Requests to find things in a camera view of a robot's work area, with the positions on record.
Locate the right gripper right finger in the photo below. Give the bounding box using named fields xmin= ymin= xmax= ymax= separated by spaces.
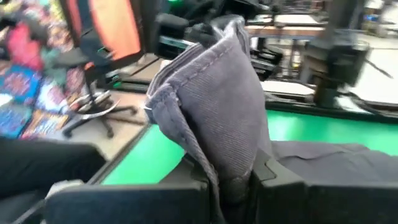
xmin=249 ymin=148 xmax=398 ymax=224

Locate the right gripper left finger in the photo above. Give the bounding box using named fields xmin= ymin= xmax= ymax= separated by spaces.
xmin=44 ymin=154 xmax=213 ymax=224

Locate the dark grey garment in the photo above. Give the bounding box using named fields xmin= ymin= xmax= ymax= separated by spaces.
xmin=144 ymin=14 xmax=398 ymax=224

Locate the orange backed office chair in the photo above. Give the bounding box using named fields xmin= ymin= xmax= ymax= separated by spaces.
xmin=51 ymin=0 xmax=147 ymax=140

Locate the wooden background workbench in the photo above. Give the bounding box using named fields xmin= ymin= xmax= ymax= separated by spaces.
xmin=244 ymin=14 xmax=329 ymax=40

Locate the colourful patterned cloth pile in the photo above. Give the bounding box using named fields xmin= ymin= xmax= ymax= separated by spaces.
xmin=0 ymin=0 xmax=90 ymax=141

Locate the silver metal bracket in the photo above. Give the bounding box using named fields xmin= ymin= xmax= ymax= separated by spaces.
xmin=45 ymin=179 xmax=85 ymax=200

